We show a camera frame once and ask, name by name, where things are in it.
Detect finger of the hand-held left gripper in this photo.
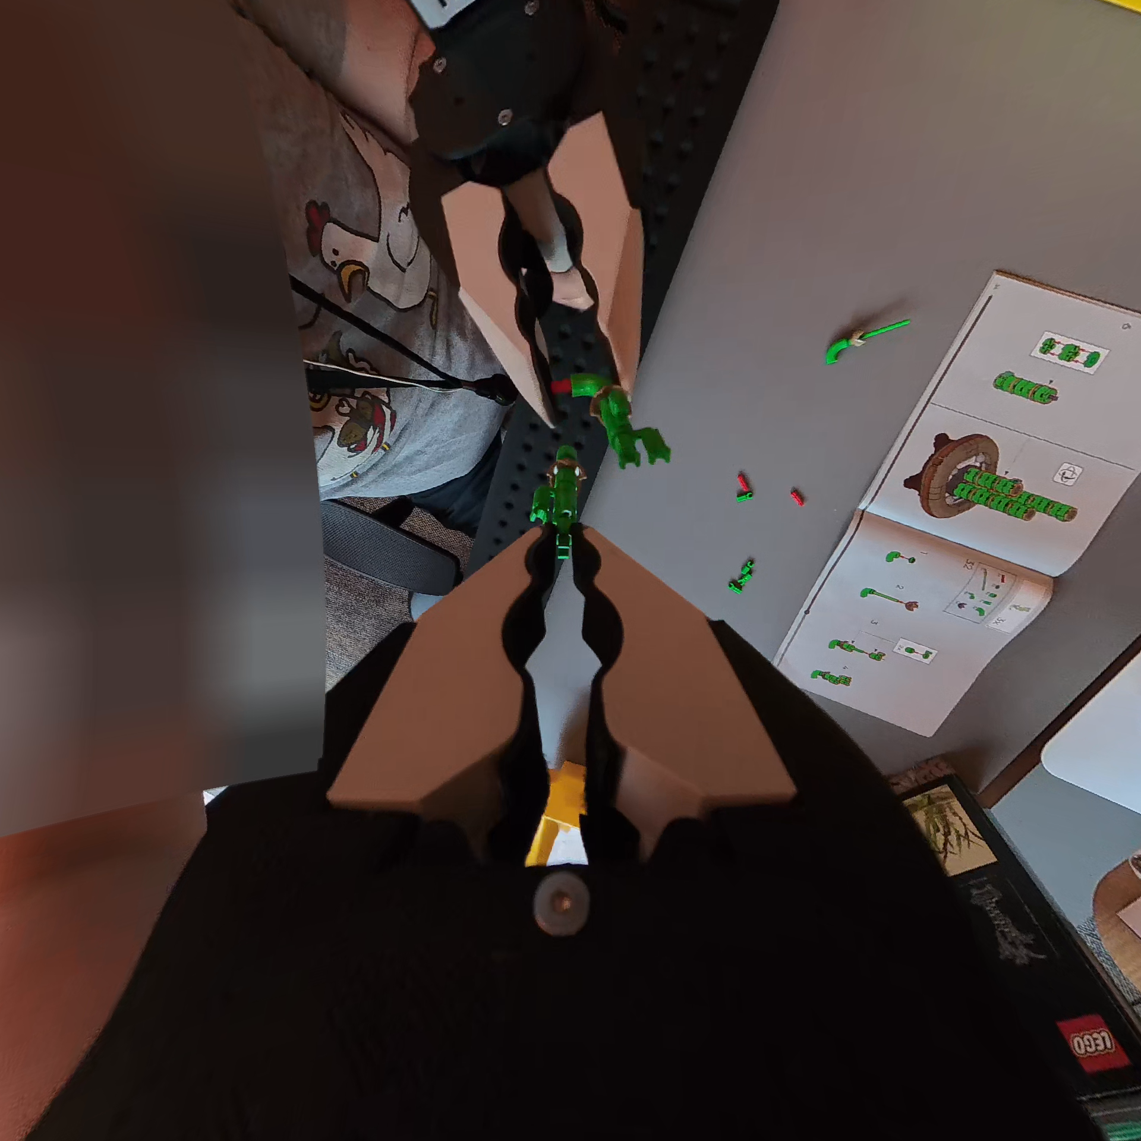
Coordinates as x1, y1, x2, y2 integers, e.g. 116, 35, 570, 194
441, 173, 561, 430
519, 108, 647, 399

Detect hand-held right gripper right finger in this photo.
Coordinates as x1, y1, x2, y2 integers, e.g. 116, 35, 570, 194
570, 524, 798, 863

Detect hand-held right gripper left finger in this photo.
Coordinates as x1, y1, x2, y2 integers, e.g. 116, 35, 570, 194
328, 524, 559, 863

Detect green lego branch assembly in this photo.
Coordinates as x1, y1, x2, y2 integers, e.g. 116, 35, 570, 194
551, 370, 674, 471

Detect green lego stem assembly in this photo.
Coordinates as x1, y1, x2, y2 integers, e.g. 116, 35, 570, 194
530, 445, 591, 562

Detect person's left forearm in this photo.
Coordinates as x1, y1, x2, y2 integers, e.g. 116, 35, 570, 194
295, 0, 431, 145

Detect curved green lego stem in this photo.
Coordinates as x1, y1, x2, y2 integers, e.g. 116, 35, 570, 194
824, 317, 913, 366

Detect lego instruction booklet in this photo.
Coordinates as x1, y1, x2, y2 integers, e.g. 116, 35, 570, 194
772, 270, 1141, 741

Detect black lego set box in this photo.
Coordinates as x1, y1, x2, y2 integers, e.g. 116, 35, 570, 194
885, 755, 1141, 1098

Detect person's grey printed shirt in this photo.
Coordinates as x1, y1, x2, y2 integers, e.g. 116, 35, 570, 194
258, 52, 521, 502

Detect black studded board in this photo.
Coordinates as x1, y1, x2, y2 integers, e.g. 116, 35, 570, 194
466, 0, 783, 582

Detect black office chair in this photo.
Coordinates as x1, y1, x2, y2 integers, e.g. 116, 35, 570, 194
320, 497, 466, 598

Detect white tray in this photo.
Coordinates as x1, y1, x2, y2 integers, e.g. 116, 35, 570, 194
1038, 657, 1141, 817

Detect round wooden coaster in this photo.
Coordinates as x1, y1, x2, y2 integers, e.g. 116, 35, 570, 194
1091, 848, 1141, 965

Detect black lanyard cord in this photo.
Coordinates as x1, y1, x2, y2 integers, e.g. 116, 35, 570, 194
290, 274, 521, 408

